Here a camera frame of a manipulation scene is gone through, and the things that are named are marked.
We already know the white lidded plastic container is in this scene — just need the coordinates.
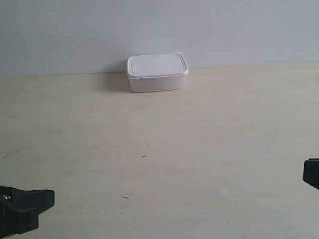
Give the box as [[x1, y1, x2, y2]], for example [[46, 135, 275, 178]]
[[127, 53, 189, 93]]

